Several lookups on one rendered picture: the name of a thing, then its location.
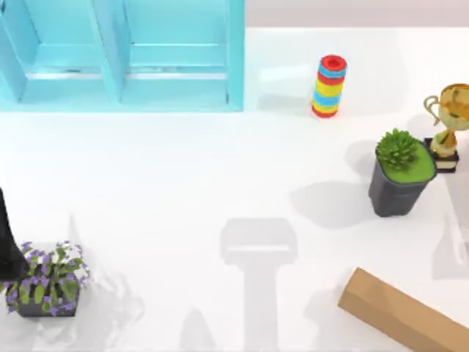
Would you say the stack of coloured rings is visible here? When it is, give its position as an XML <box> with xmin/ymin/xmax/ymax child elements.
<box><xmin>311</xmin><ymin>54</ymin><xmax>348</xmax><ymax>120</ymax></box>

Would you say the green plant in grey pot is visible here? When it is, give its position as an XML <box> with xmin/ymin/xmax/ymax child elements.
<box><xmin>368</xmin><ymin>128</ymin><xmax>438</xmax><ymax>218</ymax></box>

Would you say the light blue rack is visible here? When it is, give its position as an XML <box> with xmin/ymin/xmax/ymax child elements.
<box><xmin>0</xmin><ymin>0</ymin><xmax>245</xmax><ymax>113</ymax></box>

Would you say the brown cardboard box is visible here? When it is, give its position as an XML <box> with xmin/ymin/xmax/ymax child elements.
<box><xmin>337</xmin><ymin>267</ymin><xmax>469</xmax><ymax>352</ymax></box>

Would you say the purple flower plant pot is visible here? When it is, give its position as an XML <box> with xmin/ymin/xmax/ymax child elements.
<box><xmin>0</xmin><ymin>240</ymin><xmax>91</xmax><ymax>318</ymax></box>

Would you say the gold trophy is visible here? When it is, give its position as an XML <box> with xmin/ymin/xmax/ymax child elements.
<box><xmin>423</xmin><ymin>83</ymin><xmax>469</xmax><ymax>174</ymax></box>

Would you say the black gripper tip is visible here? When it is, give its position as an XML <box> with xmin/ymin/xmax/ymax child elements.
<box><xmin>0</xmin><ymin>188</ymin><xmax>30</xmax><ymax>282</ymax></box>

